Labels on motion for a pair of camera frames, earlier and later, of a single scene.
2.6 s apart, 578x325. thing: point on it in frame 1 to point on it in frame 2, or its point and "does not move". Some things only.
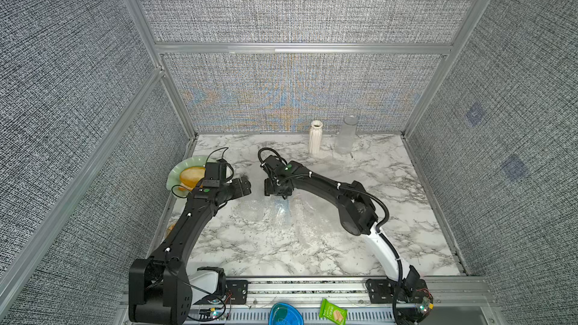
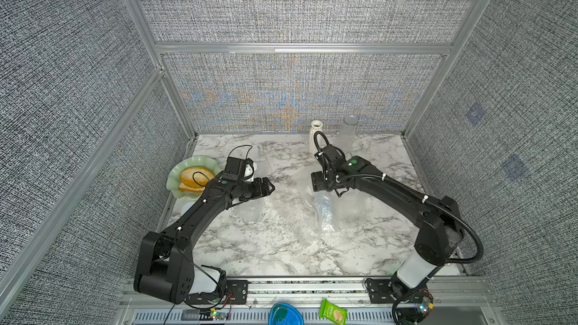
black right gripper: [267, 191] to [316, 181]
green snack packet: [330, 311] does not move
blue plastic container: [284, 314] does not move
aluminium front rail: [471, 300] does not move
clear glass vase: [345, 138] does not move
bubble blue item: [282, 211] to [324, 208]
